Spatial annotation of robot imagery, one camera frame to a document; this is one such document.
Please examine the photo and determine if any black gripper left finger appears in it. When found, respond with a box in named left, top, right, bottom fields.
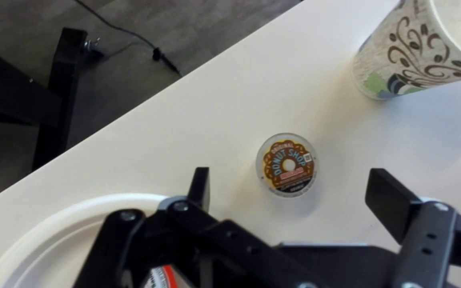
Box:
left=72, top=167, right=317, bottom=288

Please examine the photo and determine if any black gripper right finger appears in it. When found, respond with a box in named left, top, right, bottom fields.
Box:
left=365, top=168, right=461, bottom=288

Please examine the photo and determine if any donut print coffee pod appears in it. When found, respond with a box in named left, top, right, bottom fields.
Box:
left=254, top=131, right=318, bottom=199

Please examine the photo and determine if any red snack wrapper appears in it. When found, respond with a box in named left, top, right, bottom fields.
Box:
left=144, top=264, right=180, bottom=288

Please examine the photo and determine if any white paper plate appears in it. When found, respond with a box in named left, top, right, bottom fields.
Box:
left=0, top=192, right=171, bottom=288

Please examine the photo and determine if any patterned paper cup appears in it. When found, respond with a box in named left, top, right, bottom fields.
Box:
left=349, top=0, right=461, bottom=103

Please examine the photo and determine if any black floor cable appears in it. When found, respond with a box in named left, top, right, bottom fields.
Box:
left=73, top=0, right=182, bottom=77

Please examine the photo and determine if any black metal frame leg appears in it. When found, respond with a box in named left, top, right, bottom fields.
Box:
left=0, top=26, right=91, bottom=173

